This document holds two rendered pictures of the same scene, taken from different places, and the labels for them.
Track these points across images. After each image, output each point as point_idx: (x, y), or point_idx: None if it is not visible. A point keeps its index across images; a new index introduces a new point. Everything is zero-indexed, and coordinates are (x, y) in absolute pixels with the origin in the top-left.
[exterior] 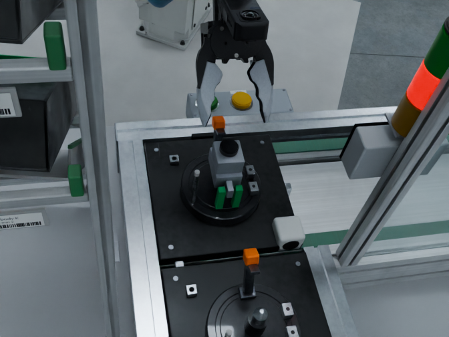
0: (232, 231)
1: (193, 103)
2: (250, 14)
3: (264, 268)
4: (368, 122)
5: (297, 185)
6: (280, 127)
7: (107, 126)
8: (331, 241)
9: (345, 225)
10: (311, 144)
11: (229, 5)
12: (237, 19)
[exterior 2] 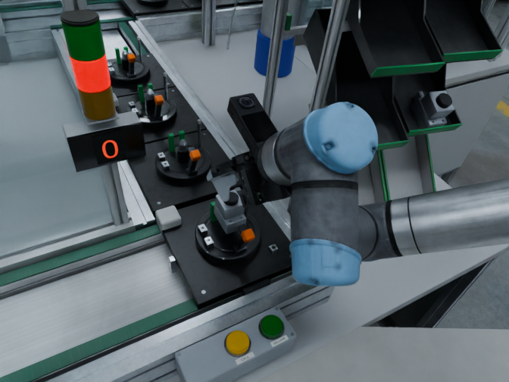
0: (209, 211)
1: (284, 322)
2: (245, 98)
3: (182, 195)
4: (78, 371)
5: (160, 292)
6: (188, 324)
7: (355, 330)
8: (131, 235)
9: (114, 267)
10: (150, 323)
11: (267, 118)
12: (254, 98)
